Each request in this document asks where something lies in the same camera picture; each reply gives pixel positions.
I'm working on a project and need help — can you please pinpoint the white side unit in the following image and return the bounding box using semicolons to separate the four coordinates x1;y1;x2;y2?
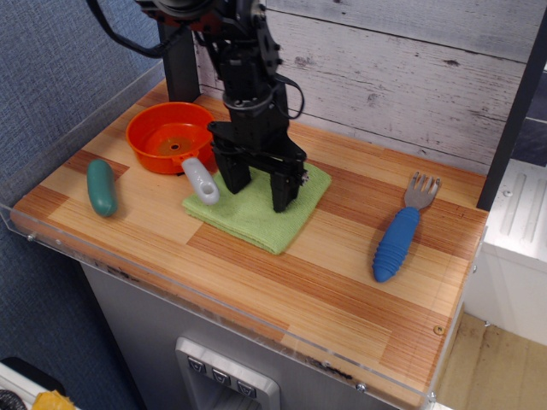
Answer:
464;160;546;345

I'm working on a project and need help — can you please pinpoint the grey cabinet with button panel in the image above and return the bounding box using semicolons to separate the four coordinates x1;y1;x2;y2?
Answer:
83;266;389;409

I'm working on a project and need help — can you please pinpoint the fork with blue handle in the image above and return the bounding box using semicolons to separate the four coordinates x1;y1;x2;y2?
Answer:
373;172;441;283

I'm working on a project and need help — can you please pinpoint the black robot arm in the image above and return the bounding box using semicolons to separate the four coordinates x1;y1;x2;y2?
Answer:
139;1;307;213

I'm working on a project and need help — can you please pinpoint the black cable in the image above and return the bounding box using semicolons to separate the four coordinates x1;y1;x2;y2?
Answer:
85;0;189;59

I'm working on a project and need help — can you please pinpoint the clear acrylic table guard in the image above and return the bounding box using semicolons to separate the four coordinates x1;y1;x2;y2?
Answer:
10;58;491;409

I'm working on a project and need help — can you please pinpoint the green cloth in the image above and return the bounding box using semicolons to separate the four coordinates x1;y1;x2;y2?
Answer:
182;164;332;255

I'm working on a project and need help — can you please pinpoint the black right frame post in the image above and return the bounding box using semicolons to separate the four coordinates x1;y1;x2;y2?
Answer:
476;12;546;211

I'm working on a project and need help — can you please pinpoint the black left frame post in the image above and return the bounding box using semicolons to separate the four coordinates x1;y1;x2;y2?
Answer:
163;29;201;103

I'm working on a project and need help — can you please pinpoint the green toy pickle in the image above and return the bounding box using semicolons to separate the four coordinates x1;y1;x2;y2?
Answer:
86;159;118;217

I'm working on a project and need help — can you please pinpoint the yellow object at corner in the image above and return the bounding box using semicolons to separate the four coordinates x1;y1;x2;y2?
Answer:
31;390;77;410

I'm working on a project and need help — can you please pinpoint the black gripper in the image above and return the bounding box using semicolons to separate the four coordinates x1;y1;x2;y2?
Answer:
208;107;307;213

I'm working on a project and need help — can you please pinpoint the black frame post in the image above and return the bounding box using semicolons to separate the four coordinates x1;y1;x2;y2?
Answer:
163;29;201;103
476;12;546;211

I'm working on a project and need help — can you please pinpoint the orange toy pan grey handle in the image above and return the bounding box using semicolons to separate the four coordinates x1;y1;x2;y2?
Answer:
126;102;220;205

